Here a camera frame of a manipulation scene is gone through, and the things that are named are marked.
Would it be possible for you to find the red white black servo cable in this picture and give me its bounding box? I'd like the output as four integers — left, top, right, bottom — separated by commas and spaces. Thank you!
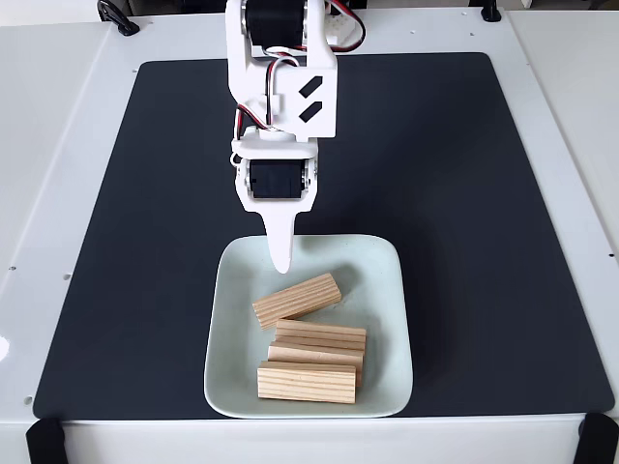
326, 0, 368, 53
229, 44, 310, 165

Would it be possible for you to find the black rubber mat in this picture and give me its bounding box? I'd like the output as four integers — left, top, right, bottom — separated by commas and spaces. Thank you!
32, 51, 615, 421

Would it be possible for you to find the grooved wooden block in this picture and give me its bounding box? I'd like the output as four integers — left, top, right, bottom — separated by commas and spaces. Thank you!
268, 341, 365, 388
251, 273, 342, 332
256, 361, 358, 405
275, 318, 368, 352

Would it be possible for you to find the pale green square plate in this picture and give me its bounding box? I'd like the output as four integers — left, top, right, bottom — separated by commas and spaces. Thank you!
202, 233, 415, 420

